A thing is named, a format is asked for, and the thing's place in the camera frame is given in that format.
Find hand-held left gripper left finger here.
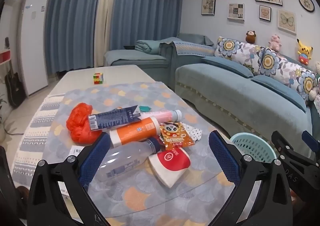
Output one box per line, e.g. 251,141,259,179
27,132,112,226

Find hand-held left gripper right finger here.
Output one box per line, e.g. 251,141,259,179
209,131,297,226

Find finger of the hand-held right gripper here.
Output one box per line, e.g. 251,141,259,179
301,130,320,153
271,130,295,158

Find teal plastic basket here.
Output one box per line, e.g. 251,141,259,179
229,132,277,164

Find clear plastic bottle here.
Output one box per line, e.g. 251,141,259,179
96,137,160,183

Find pink tube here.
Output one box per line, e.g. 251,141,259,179
140,110,182,122

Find white paper card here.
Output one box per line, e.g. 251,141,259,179
71,145,87,158

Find white patterned cloth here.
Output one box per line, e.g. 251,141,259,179
179,122,203,143

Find red plastic bag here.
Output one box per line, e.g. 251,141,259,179
66,103,103,144

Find dark blue carton box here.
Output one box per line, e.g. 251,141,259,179
88,105,142,131

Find orange and white bottle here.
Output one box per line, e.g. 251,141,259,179
109,116,160,148

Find blue cushion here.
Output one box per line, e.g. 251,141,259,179
201,56,254,78
251,75,307,113

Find orange panda snack packet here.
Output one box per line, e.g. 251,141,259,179
159,122,195,150

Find red and white paper cup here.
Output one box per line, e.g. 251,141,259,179
149,147,191,188

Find blue-green fabric sofa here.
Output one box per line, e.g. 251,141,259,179
104,33,320,164

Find grey scallop patterned table mat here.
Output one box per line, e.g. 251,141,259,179
41,82,240,226

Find striped grey and cream rug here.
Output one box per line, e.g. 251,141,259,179
11,95,65,186

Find floral cushion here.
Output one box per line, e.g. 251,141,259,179
214,37,265,75
257,48,318,102

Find yellow plush toy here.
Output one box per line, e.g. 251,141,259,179
297,39,313,65

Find pink plush toy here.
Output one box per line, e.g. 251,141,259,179
269,34,282,52

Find black guitar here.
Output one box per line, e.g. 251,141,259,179
4,37,25,108

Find brown monkey plush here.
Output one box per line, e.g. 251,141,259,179
245,30,257,44

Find teal sofa throw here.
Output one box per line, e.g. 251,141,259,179
160,37,215,57

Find folded teal blanket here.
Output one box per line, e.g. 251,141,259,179
135,40,163,54

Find tall white refrigerator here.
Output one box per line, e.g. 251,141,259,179
19,0,52,96

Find small framed beige picture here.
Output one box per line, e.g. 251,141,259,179
259,5,272,20

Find red and white shelf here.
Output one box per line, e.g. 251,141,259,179
0,50,12,64

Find beige curtain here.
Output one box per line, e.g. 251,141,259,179
94,0,120,68

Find blue curtain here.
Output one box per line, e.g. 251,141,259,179
44,0,105,73
109,0,187,52

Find black framed sketch picture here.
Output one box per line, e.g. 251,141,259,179
201,0,216,16

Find butterfly wall picture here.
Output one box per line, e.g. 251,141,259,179
277,9,297,34

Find round black picture frame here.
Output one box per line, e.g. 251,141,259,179
298,0,315,12

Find newspaper print wall picture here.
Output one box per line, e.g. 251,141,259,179
227,3,245,20

